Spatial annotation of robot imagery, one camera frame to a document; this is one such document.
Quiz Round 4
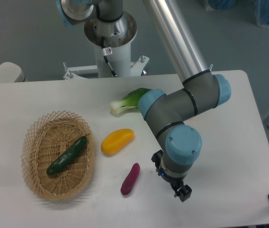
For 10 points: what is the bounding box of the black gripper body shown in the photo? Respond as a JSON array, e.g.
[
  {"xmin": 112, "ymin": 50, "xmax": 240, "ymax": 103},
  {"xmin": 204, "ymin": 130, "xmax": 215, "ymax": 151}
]
[{"xmin": 151, "ymin": 150, "xmax": 189, "ymax": 190}]

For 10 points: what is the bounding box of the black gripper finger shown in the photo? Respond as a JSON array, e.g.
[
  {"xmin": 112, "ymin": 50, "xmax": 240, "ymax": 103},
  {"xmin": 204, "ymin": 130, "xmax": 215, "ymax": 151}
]
[
  {"xmin": 151, "ymin": 152, "xmax": 161, "ymax": 171},
  {"xmin": 173, "ymin": 183, "xmax": 192, "ymax": 202}
]

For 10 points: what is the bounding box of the green cucumber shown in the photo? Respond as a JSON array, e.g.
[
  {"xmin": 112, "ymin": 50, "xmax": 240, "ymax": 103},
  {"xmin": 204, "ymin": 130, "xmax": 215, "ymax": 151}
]
[{"xmin": 46, "ymin": 135, "xmax": 88, "ymax": 176}]

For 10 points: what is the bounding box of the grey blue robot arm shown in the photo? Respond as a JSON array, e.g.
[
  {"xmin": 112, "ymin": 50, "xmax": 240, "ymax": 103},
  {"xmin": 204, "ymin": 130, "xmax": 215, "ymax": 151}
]
[{"xmin": 56, "ymin": 0, "xmax": 231, "ymax": 201}]

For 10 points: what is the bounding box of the woven wicker basket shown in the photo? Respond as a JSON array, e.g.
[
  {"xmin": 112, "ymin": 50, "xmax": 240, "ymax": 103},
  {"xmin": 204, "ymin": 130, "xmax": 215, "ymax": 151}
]
[{"xmin": 21, "ymin": 111, "xmax": 95, "ymax": 200}]

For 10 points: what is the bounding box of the purple sweet potato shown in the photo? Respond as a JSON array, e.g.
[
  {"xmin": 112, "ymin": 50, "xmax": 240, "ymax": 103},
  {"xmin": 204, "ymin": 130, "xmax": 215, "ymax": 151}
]
[{"xmin": 120, "ymin": 163, "xmax": 141, "ymax": 196}]

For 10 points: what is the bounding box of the yellow mango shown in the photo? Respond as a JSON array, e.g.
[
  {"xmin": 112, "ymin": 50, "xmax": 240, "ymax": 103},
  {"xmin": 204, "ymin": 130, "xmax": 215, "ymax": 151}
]
[{"xmin": 101, "ymin": 129, "xmax": 135, "ymax": 155}]

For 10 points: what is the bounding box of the green bok choy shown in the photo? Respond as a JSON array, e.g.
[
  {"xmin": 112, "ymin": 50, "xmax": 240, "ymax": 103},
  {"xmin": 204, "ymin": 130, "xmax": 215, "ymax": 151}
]
[{"xmin": 109, "ymin": 88, "xmax": 151, "ymax": 115}]

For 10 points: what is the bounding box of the blue plastic bag left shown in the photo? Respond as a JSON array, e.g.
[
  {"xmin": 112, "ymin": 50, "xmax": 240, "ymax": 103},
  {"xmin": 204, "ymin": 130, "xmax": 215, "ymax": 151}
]
[{"xmin": 202, "ymin": 0, "xmax": 236, "ymax": 11}]

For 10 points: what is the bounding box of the white chair back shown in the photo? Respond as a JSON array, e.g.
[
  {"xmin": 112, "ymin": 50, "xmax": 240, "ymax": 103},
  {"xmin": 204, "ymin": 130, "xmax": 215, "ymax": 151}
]
[{"xmin": 0, "ymin": 62, "xmax": 28, "ymax": 84}]

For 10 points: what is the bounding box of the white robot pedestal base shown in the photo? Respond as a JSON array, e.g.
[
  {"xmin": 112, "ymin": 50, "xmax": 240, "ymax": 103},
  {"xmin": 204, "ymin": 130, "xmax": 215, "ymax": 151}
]
[{"xmin": 64, "ymin": 11, "xmax": 149, "ymax": 80}]

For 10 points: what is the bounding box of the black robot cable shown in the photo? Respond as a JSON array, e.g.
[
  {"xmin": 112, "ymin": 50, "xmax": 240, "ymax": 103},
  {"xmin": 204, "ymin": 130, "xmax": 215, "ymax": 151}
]
[{"xmin": 100, "ymin": 36, "xmax": 119, "ymax": 78}]

